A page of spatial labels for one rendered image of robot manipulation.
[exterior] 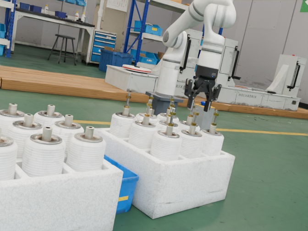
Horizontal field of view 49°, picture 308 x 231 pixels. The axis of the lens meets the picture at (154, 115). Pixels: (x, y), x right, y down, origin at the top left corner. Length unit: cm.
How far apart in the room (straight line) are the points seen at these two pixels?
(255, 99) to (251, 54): 385
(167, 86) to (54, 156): 95
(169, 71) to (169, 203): 75
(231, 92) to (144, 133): 295
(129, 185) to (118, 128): 27
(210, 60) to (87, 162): 53
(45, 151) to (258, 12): 769
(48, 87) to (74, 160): 205
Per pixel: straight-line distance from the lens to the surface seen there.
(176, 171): 108
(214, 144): 126
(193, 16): 154
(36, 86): 289
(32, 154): 83
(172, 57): 166
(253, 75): 797
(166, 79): 166
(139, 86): 330
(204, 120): 150
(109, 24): 758
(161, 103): 165
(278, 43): 769
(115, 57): 569
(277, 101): 466
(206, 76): 114
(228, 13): 115
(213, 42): 114
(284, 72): 492
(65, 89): 296
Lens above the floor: 51
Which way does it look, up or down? 11 degrees down
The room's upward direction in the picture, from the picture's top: 11 degrees clockwise
